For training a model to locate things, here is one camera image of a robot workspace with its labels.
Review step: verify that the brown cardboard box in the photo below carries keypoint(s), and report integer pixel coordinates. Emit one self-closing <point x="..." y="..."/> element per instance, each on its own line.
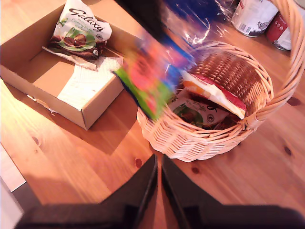
<point x="47" y="64"/>

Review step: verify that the white tin can red lines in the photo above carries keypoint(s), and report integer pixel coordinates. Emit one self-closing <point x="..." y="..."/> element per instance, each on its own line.
<point x="252" y="16"/>

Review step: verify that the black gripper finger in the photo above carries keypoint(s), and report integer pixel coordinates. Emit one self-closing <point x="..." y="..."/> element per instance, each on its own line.
<point x="140" y="195"/>
<point x="183" y="198"/>
<point x="145" y="14"/>

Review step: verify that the blue Terry's mini eggs bag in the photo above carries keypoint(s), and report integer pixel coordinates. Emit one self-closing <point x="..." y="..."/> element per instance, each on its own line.
<point x="147" y="90"/>

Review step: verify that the white printed paper sheet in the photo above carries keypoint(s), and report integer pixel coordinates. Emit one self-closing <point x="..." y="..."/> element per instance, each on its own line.
<point x="88" y="83"/>

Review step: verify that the white tin can red label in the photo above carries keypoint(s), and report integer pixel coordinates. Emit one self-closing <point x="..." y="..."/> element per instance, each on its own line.
<point x="278" y="33"/>

